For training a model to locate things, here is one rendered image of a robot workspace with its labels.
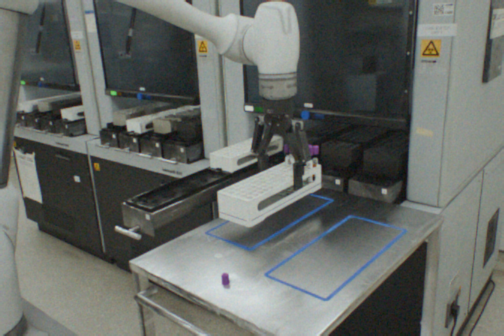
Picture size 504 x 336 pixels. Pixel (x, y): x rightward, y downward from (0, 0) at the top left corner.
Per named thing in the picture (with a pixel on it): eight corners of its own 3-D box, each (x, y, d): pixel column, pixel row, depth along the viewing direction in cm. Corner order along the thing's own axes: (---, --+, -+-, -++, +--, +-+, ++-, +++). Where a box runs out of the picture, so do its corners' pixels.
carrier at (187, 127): (199, 138, 195) (199, 124, 193) (196, 139, 193) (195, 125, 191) (181, 135, 202) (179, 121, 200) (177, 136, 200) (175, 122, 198)
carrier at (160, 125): (175, 133, 204) (173, 120, 202) (171, 135, 203) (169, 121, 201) (157, 130, 211) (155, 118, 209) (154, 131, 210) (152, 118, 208)
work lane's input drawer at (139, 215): (265, 163, 187) (263, 141, 184) (293, 169, 178) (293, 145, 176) (111, 231, 133) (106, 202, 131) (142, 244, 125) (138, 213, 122)
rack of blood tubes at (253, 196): (292, 180, 131) (291, 158, 129) (322, 187, 125) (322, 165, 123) (217, 217, 110) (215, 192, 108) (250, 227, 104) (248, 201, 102)
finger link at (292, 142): (284, 121, 115) (288, 118, 114) (304, 161, 114) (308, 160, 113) (274, 124, 112) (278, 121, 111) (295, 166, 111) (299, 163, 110)
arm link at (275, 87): (280, 76, 104) (281, 102, 105) (304, 70, 110) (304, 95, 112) (250, 73, 109) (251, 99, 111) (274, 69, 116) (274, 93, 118)
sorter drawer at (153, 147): (240, 122, 258) (238, 106, 255) (259, 125, 249) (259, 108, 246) (133, 156, 204) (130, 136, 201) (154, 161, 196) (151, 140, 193)
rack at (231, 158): (262, 149, 181) (262, 133, 179) (283, 153, 175) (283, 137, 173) (209, 171, 159) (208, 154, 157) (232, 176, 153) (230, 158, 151)
